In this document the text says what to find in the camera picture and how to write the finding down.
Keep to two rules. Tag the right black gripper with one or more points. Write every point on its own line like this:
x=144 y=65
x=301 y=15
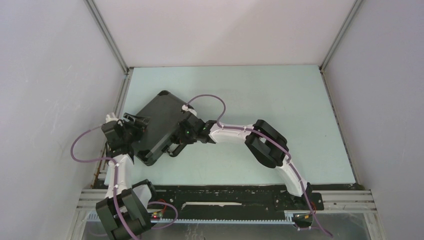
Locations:
x=182 y=140

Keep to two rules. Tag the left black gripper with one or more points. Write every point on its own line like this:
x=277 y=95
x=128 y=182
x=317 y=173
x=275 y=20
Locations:
x=140 y=124

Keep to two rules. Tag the black poker set case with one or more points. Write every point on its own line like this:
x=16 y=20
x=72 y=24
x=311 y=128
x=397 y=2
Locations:
x=163 y=132

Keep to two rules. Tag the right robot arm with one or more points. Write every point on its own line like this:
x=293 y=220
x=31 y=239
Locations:
x=267 y=145

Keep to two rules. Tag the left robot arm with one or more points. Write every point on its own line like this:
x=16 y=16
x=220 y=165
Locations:
x=123 y=212

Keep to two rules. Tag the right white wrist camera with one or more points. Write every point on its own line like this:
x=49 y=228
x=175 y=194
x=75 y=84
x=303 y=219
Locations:
x=187 y=109

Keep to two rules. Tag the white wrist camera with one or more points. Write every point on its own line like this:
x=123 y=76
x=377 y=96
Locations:
x=187 y=109
x=112 y=120

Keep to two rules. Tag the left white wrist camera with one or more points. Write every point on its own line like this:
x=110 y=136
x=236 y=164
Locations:
x=112 y=120

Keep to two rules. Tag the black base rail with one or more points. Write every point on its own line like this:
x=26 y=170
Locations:
x=246 y=203

